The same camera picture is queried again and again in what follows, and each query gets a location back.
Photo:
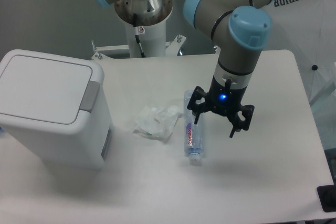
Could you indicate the white metal base frame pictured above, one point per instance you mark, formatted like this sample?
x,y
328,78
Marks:
x,y
172,48

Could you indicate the clear plastic water bottle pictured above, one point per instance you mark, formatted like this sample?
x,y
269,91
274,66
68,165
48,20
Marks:
x,y
193,133

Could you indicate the black device at edge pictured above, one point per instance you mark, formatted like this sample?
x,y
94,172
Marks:
x,y
326,195

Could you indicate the white superior umbrella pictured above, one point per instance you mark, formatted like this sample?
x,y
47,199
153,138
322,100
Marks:
x,y
307,29

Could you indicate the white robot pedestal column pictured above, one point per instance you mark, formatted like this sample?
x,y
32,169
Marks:
x,y
144,21

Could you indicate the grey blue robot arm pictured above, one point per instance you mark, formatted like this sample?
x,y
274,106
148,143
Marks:
x,y
240,28

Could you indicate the white push-lid trash can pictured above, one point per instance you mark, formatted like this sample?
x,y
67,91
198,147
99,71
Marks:
x,y
56,107

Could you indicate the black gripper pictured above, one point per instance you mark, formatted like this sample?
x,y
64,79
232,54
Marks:
x,y
224,102

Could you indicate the crumpled clear plastic bag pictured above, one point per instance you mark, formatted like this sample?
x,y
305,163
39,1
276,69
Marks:
x,y
157,122

